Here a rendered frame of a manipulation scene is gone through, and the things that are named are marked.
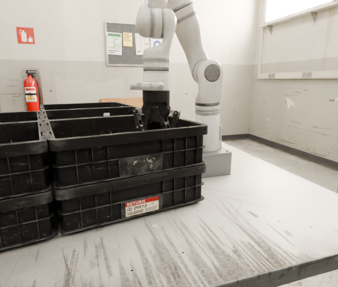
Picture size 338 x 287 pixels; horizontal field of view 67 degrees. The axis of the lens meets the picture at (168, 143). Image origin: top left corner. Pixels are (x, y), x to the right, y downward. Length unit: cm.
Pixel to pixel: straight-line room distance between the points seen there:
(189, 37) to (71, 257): 73
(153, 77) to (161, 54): 6
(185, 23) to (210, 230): 64
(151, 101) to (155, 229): 32
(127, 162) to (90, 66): 342
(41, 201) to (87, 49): 350
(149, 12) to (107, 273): 59
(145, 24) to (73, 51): 334
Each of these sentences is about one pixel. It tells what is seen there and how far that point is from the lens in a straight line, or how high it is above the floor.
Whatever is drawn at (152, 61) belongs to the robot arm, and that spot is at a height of 109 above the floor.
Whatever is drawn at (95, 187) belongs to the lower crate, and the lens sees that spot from 61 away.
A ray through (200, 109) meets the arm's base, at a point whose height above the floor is 95.
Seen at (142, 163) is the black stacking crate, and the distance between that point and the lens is 63.
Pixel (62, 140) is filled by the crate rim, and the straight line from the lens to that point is 57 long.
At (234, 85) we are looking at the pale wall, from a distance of 468.
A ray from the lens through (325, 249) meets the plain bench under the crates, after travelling 67.
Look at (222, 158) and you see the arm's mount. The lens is 96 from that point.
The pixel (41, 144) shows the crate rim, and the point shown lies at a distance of 57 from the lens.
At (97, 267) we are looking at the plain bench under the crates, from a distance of 56.
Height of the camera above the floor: 105
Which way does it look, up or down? 14 degrees down
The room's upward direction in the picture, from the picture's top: straight up
